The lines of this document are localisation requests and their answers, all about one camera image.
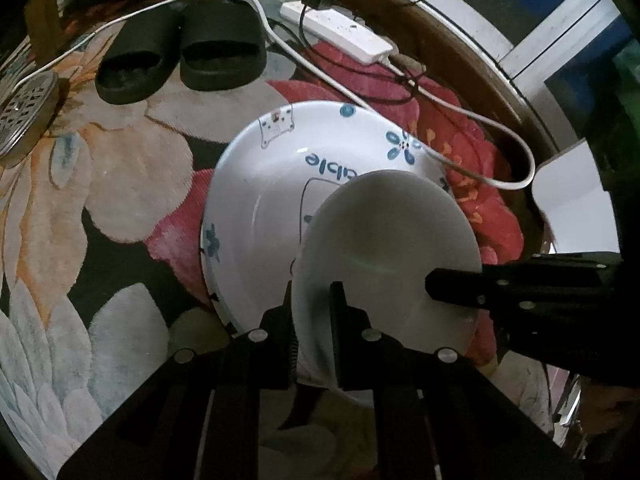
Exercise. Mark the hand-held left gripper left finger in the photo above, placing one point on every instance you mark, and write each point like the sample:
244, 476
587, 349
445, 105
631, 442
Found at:
287, 355

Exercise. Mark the large bear print plate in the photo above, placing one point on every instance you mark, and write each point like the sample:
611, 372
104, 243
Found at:
260, 185

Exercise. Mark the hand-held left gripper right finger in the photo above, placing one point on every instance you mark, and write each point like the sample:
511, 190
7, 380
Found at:
345, 350

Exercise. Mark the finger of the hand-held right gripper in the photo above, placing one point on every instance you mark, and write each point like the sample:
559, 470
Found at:
450, 285

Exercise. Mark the white bowl pink outside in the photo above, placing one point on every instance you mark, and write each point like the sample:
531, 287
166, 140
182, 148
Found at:
380, 240

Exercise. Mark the floral rug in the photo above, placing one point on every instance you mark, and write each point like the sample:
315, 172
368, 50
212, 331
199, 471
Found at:
115, 220

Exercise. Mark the yellow wooden chair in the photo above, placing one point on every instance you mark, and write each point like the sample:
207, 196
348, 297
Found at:
47, 15

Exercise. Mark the round metal steamer rack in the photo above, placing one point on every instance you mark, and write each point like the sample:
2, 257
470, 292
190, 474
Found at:
25, 110

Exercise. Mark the black slipper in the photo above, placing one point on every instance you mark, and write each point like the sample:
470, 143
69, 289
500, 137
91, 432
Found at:
222, 45
137, 55

